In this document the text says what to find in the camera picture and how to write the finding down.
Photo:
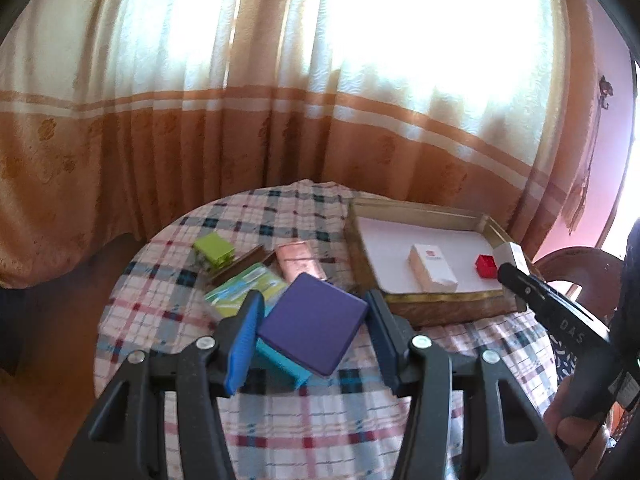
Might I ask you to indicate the person's right hand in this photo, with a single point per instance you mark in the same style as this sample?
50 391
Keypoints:
575 435

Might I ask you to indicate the orange and cream curtain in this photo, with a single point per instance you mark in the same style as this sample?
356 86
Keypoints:
150 160

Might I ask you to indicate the green plastic packet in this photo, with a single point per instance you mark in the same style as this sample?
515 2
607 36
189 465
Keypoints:
240 287

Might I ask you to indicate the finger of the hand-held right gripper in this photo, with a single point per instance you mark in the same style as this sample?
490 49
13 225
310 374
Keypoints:
525 287

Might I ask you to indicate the white paper liner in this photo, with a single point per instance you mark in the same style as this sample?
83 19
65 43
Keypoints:
390 245

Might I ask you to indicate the small white box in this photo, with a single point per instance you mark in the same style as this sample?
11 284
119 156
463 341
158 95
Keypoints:
510 255

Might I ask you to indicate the purple square box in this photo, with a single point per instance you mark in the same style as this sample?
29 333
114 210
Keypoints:
312 325

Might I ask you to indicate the copper tin box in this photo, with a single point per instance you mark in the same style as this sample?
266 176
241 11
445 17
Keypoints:
297 260

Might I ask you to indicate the red building block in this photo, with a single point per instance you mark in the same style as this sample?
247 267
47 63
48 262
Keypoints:
485 266

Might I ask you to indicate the gold metal tray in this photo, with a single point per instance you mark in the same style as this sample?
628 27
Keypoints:
440 310

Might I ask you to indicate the plaid tablecloth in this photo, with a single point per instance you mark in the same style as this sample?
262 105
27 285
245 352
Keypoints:
310 435

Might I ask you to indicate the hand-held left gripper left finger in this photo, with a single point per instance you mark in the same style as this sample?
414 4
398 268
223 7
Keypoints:
245 345

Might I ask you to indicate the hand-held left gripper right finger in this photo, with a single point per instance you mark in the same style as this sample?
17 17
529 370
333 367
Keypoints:
382 340

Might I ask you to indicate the green building block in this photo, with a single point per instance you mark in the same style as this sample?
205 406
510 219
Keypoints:
212 247

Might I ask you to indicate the dark brown box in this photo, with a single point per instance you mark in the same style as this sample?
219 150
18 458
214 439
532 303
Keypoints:
235 266

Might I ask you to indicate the teal building block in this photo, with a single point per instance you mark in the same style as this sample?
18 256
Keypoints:
275 360

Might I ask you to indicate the white box with red label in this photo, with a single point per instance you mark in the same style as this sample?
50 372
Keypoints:
432 267

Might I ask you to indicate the dark patterned clothing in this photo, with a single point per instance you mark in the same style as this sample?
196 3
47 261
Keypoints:
560 360

